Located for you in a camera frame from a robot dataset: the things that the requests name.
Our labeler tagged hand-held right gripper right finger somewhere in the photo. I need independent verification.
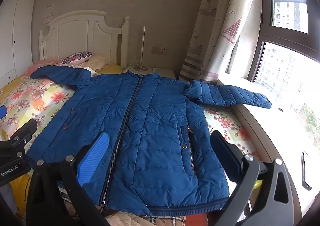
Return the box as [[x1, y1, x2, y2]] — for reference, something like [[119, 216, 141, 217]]
[[210, 129, 295, 226]]

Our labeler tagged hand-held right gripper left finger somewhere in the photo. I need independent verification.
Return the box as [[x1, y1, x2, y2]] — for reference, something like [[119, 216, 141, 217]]
[[26, 131, 110, 226]]

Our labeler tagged blue puffer jacket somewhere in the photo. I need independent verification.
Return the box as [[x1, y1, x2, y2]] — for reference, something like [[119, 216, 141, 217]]
[[26, 65, 272, 216]]

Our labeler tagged floral bedsheet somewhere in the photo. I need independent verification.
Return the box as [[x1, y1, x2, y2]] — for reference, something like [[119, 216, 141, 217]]
[[0, 64, 262, 166]]

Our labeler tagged white windowsill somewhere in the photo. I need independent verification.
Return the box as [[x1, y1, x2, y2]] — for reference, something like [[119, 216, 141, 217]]
[[217, 78, 320, 226]]

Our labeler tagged white wardrobe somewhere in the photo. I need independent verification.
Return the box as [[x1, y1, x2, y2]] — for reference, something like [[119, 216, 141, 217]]
[[0, 0, 40, 84]]

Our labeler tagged plaid blanket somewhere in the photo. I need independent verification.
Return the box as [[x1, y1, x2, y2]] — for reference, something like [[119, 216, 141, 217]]
[[56, 183, 190, 226]]

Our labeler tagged patterned round pillow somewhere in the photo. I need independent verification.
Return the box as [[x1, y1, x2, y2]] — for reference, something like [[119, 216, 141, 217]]
[[61, 51, 93, 64]]

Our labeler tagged yellow sheet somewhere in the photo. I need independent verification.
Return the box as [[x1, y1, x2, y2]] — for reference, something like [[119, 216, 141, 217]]
[[101, 64, 123, 74]]

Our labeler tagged cream pillow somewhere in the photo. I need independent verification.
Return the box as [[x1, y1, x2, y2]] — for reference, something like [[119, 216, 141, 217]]
[[86, 55, 109, 70]]

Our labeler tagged white wooden headboard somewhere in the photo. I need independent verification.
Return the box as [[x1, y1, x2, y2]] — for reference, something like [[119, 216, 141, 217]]
[[38, 10, 131, 71]]

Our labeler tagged white nightstand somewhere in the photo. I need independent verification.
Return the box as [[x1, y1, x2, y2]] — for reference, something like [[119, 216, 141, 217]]
[[122, 66, 175, 80]]

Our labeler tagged sailboat print curtain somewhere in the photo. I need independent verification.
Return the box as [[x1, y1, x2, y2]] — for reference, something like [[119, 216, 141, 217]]
[[179, 0, 260, 84]]

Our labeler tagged black angled bracket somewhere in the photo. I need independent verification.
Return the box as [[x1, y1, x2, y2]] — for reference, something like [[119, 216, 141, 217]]
[[301, 151, 313, 191]]

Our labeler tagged dark window frame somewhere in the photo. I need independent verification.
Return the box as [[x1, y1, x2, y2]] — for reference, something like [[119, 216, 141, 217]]
[[225, 0, 320, 86]]

